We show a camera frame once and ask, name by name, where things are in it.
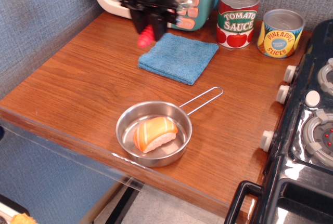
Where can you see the blue folded cloth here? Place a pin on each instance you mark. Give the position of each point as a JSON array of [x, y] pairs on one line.
[[178, 58]]

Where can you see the white stove knob middle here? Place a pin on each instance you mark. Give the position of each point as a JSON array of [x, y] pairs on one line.
[[282, 93]]

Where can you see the red handled metal spoon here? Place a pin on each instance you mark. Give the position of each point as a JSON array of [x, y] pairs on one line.
[[171, 14]]

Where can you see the salmon sushi toy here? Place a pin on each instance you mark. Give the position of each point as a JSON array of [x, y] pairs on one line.
[[154, 133]]

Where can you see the clear acrylic table guard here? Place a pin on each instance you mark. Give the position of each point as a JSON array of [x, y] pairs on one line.
[[187, 191]]

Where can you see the white stove knob top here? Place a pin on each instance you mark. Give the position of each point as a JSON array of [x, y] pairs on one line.
[[289, 73]]

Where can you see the pineapple slices can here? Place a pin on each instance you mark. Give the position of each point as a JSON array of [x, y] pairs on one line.
[[280, 33]]

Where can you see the white stove knob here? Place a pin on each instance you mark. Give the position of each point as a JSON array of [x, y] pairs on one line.
[[266, 140], [289, 73], [282, 93]]

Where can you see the tomato sauce can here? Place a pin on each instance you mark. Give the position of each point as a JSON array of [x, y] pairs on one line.
[[235, 22]]

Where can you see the orange fuzzy object corner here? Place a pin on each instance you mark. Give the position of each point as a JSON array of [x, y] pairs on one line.
[[22, 219]]

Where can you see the black toy stove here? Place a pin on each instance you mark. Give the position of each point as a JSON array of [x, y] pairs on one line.
[[297, 186]]

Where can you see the white stove knob bottom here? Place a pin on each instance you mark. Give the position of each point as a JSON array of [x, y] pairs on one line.
[[266, 140]]

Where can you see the small steel pan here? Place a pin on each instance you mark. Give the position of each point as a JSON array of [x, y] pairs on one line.
[[168, 153]]

